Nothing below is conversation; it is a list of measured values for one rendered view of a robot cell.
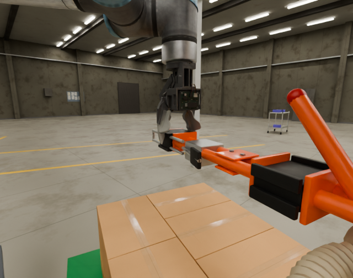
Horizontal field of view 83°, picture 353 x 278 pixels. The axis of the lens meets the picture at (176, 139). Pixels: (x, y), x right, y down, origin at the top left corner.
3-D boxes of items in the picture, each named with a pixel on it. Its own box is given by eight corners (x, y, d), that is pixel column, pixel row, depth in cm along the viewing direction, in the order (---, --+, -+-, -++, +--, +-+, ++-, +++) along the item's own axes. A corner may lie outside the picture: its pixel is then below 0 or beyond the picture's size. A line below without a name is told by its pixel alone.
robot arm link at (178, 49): (156, 47, 53) (188, 51, 57) (156, 67, 54) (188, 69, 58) (170, 38, 45) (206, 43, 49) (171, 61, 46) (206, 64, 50)
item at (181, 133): (196, 149, 57) (197, 131, 56) (173, 151, 53) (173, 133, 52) (182, 143, 64) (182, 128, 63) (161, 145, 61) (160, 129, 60)
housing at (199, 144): (224, 162, 45) (225, 143, 44) (199, 167, 42) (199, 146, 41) (206, 155, 51) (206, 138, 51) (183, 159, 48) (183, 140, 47)
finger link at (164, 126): (158, 144, 49) (171, 108, 49) (150, 140, 54) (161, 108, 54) (169, 147, 51) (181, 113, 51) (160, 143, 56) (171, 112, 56)
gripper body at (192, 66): (175, 112, 48) (175, 59, 46) (161, 111, 55) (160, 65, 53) (202, 112, 51) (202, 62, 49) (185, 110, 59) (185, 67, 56)
